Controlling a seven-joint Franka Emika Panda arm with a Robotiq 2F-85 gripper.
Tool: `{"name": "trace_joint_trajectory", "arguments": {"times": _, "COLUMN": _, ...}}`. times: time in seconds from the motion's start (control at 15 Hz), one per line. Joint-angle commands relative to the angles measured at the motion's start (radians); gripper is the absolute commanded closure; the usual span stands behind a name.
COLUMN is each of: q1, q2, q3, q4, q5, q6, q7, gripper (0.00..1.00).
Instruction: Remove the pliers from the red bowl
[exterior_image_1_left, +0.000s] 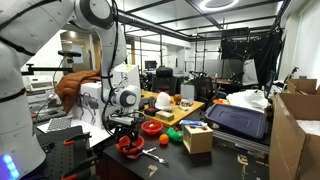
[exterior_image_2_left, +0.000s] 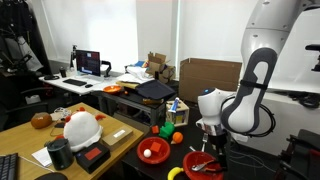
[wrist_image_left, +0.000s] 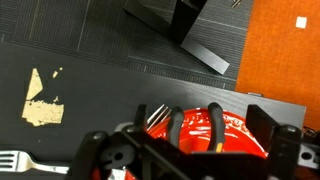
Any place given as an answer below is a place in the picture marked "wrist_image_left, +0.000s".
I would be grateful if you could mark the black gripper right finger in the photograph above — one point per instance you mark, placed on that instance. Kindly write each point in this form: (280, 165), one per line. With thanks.
(260, 123)

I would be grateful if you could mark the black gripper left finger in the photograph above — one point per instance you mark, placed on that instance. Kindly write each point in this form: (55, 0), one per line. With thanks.
(140, 116)

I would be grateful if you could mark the red plastic bowl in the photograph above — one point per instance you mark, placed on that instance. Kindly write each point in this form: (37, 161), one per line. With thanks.
(196, 130)

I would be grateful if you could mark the silver metal cutlery piece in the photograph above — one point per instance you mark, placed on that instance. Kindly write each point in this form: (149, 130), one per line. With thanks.
(156, 116)

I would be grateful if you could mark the silver metal fork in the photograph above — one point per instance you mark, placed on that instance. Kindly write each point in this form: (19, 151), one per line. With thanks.
(20, 161)

